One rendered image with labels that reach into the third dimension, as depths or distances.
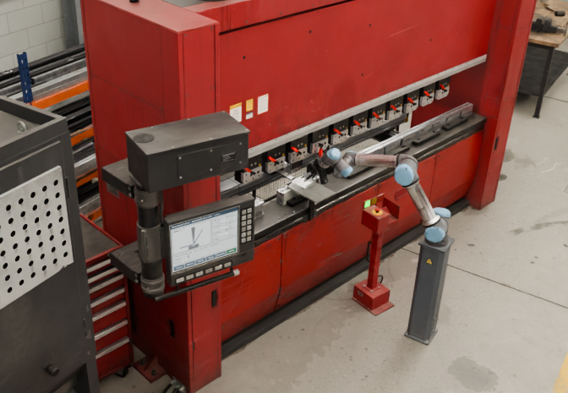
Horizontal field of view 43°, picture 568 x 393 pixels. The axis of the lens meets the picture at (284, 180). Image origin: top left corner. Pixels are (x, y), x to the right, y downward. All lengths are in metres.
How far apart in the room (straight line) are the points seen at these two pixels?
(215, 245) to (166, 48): 0.95
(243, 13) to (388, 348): 2.45
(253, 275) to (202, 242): 1.29
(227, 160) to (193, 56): 0.56
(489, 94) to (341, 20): 2.09
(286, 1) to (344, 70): 0.79
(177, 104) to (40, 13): 4.96
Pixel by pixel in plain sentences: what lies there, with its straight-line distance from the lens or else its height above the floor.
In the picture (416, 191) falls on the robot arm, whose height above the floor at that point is 1.20.
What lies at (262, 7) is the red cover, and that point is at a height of 2.24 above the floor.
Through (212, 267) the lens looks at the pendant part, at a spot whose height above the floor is 1.28.
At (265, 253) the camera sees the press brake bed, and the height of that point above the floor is 0.68.
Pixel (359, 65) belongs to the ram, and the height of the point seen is 1.69.
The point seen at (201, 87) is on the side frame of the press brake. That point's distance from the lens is 3.60.
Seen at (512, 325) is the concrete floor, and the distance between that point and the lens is 5.48.
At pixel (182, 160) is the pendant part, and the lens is 3.16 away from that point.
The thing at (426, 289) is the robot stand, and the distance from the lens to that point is 4.88.
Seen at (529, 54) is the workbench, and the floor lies 0.28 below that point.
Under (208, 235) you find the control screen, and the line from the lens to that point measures 3.39.
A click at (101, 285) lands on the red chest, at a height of 0.82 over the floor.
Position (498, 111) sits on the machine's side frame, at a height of 0.96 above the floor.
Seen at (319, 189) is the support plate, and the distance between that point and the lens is 4.71.
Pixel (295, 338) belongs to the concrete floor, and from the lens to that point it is 5.05.
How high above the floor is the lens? 3.36
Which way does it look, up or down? 30 degrees down
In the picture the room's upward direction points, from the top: 2 degrees clockwise
